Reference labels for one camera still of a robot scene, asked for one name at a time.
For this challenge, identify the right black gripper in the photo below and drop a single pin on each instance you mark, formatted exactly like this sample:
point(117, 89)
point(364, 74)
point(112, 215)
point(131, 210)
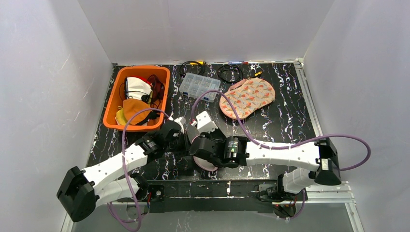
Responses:
point(198, 147)

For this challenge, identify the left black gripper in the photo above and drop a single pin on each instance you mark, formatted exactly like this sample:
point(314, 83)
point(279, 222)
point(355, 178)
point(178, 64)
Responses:
point(181, 140)

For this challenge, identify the white mesh laundry bag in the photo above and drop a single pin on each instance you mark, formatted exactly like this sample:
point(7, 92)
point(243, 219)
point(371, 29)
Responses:
point(192, 133)

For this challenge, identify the orange bra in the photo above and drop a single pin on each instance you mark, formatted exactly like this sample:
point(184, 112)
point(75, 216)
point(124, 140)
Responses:
point(133, 106)

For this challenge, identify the floral pink fabric pouch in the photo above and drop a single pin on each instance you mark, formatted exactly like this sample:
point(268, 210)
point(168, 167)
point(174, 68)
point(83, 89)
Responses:
point(246, 97)

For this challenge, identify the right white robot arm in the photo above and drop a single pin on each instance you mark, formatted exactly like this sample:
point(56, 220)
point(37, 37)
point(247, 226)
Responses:
point(315, 162)

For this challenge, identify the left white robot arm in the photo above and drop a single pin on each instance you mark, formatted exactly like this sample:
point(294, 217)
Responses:
point(81, 191)

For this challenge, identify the dark maroon bra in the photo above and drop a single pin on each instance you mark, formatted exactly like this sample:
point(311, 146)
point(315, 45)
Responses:
point(157, 91)

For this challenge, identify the yellow bra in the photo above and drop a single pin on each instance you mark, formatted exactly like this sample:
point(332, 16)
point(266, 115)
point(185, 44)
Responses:
point(120, 117)

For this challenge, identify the clear plastic screw box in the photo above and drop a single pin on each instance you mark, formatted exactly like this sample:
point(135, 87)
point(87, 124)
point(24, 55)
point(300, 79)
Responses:
point(194, 85)

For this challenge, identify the red garment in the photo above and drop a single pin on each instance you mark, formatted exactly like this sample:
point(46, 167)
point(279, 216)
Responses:
point(145, 80)

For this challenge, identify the orange plastic bin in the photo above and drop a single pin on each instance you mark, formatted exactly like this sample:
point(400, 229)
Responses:
point(136, 91)

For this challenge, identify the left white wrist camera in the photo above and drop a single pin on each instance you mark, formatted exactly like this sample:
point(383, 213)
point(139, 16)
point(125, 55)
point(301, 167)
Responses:
point(180, 121)

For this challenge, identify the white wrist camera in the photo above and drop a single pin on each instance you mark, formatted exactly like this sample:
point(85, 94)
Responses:
point(204, 123)
point(180, 121)

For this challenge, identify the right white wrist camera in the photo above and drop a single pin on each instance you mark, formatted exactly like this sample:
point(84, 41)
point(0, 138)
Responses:
point(204, 123)

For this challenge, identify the aluminium right rail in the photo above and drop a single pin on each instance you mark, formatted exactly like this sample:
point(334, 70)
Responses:
point(312, 105)

